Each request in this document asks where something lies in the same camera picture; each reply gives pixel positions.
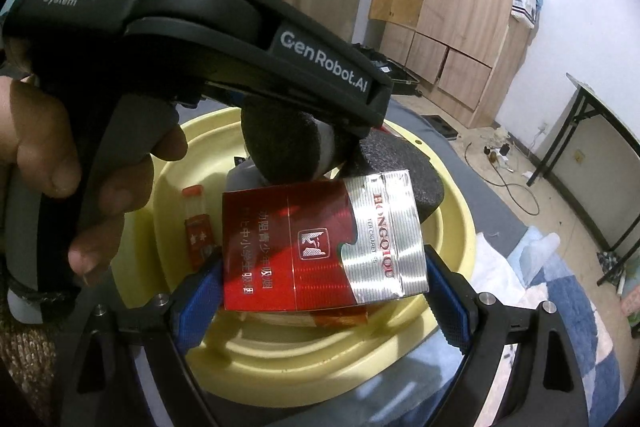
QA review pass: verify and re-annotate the red carton silver end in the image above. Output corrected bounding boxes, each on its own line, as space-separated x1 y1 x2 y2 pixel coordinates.
221 169 431 313

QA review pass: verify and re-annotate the small red label bottle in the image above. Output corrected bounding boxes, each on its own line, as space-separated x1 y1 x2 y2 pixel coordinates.
181 186 221 273

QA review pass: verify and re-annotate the wooden wardrobe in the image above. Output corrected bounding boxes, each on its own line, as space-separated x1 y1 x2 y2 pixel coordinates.
369 0 548 128

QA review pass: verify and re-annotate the black foam tray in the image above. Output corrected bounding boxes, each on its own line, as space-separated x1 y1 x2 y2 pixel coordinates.
425 114 458 140

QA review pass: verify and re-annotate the black foam disc white band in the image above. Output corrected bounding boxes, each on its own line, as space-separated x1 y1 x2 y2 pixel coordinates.
241 99 361 185

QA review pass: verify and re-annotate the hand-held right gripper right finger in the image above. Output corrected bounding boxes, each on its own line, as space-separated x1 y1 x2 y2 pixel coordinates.
424 244 591 427

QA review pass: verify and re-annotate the floor cable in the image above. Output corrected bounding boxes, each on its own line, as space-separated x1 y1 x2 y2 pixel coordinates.
462 139 541 215

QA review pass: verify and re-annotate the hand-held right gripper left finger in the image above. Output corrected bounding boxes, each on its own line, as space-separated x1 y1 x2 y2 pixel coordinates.
75 247 226 427

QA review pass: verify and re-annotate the white power strip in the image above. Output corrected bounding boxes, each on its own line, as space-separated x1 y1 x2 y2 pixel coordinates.
482 129 516 172

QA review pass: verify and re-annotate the white printed plastic bag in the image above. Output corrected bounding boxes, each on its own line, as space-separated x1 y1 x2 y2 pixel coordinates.
510 0 543 28

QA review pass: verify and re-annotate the yellow plastic basin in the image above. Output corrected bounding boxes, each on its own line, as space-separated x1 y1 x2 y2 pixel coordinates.
117 107 478 400

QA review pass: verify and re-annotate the blue checked rug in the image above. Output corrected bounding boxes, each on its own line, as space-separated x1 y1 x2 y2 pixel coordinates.
472 227 631 427

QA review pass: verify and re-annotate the black open case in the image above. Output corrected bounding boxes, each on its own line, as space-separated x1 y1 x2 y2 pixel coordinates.
352 42 421 98

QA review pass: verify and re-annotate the black folding table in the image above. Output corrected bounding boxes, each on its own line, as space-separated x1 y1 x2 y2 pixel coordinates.
525 72 640 290

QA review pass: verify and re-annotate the person's left hand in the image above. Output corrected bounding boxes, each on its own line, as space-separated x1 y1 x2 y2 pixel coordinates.
0 77 190 288

